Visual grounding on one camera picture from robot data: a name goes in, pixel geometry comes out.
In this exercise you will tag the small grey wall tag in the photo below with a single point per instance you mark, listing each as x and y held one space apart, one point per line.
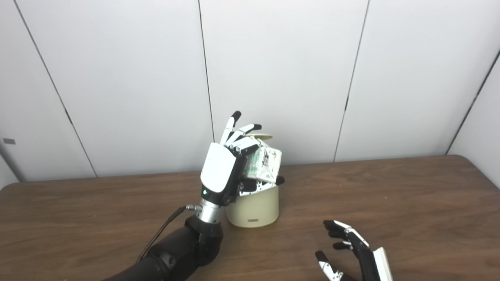
9 141

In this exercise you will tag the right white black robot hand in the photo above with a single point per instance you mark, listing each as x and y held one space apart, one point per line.
365 253

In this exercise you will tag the small white green milk carton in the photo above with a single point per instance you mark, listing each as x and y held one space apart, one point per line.
265 162

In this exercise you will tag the cream round bin lid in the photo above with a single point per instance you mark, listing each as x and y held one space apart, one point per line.
261 136

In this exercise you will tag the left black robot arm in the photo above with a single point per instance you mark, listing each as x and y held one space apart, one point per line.
175 253

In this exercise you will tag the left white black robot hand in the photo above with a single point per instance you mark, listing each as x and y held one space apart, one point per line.
218 168

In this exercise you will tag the cream-colored round bin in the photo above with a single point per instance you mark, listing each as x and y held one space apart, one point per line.
254 207

